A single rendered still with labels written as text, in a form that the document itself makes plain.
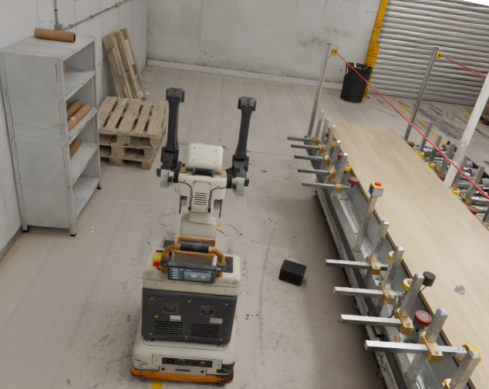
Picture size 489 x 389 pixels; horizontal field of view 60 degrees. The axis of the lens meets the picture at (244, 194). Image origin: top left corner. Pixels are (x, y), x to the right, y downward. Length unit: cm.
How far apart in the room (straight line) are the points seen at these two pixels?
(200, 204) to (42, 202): 183
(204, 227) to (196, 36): 734
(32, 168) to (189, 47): 641
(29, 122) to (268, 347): 245
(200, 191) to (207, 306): 65
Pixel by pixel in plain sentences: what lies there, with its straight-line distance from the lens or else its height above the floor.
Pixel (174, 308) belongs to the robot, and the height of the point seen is 56.
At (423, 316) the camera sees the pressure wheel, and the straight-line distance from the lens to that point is 240.
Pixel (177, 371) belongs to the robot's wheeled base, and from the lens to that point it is 281.
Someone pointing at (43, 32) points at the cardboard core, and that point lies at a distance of 399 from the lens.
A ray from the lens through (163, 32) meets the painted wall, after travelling 972.
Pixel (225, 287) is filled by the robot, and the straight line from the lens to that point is 241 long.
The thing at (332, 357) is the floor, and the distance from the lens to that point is 326.
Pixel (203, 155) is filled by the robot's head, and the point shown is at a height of 134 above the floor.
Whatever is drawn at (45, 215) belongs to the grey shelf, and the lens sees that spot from 404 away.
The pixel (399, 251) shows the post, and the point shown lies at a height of 110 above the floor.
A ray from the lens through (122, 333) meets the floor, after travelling 319.
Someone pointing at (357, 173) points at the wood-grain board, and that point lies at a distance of 370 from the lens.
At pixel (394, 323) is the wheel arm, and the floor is 85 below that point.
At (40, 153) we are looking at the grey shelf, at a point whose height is 79.
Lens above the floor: 237
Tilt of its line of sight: 29 degrees down
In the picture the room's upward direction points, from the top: 9 degrees clockwise
